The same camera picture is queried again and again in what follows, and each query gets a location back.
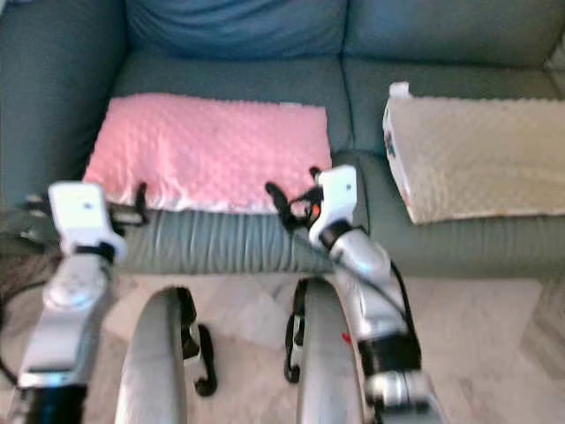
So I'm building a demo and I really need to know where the pink dotted fleece pillow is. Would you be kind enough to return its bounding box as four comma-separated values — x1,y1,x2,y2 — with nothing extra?
82,93,334,216

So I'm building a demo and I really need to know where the grey-green leather sofa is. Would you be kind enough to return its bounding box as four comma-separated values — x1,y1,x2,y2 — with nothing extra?
0,0,565,284

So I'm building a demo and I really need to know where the beige dotted fleece pillow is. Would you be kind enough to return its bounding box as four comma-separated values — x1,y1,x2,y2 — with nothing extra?
382,81,565,225

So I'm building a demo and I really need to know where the blue sofa back cushion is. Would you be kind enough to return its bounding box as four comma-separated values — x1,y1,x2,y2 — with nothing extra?
124,0,350,61

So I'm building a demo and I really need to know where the silver right robot leg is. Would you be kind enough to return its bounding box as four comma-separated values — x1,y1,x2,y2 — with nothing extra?
284,276,368,424

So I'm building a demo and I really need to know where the silver robot leg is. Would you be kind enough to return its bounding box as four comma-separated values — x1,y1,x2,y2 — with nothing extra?
284,276,368,424
115,286,220,424

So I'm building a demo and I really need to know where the silver left robot leg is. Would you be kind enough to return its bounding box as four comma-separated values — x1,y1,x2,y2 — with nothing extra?
115,286,220,424

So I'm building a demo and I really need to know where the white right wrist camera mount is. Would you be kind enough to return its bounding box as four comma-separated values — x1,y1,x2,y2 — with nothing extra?
309,164,359,245

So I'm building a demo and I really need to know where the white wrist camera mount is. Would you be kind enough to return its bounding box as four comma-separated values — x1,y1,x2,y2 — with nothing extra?
309,164,359,245
48,181,127,262

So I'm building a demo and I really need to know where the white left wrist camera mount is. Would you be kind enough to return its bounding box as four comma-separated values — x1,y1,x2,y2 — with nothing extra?
48,181,127,262

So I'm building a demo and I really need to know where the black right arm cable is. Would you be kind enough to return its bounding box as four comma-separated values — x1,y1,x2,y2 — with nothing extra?
344,254,421,347

